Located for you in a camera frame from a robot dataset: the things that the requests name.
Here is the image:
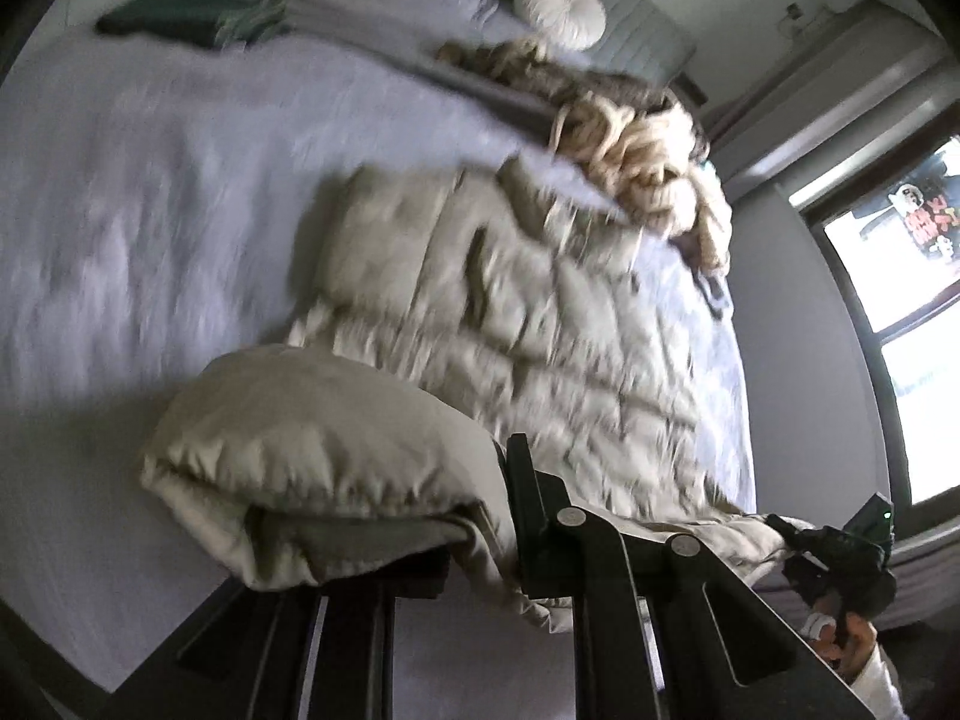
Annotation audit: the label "brown fuzzy garment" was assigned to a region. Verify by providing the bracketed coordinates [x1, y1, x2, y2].
[435, 36, 707, 152]

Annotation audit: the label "round white cushion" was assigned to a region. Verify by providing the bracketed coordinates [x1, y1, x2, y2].
[514, 0, 608, 53]

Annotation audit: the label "window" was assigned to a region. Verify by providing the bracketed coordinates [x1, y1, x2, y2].
[787, 133, 960, 535]

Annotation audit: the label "person's right hand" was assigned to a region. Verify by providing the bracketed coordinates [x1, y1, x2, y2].
[804, 607, 877, 682]

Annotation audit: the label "cream striped garment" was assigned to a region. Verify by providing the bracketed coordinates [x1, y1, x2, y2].
[550, 92, 734, 272]

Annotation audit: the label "grey quilted headboard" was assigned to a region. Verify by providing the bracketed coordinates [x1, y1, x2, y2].
[360, 0, 700, 82]

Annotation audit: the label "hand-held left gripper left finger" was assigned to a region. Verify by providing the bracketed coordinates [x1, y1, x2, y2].
[97, 546, 452, 720]

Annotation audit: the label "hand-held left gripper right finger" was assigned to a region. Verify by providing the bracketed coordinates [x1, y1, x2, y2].
[505, 433, 880, 720]

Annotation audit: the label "grey folded blanket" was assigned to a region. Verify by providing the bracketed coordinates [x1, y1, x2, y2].
[276, 0, 572, 137]

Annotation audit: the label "beige puffer jacket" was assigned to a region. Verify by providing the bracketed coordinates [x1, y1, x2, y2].
[139, 161, 797, 632]

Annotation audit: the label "person's right forearm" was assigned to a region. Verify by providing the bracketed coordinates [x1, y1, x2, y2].
[846, 643, 910, 720]

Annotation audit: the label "dark green folded clothes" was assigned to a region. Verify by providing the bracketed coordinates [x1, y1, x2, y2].
[95, 0, 291, 51]

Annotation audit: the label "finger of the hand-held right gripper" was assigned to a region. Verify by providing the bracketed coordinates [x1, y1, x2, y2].
[763, 512, 820, 567]

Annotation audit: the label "bed with white cover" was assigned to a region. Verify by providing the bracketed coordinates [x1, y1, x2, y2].
[0, 0, 757, 720]

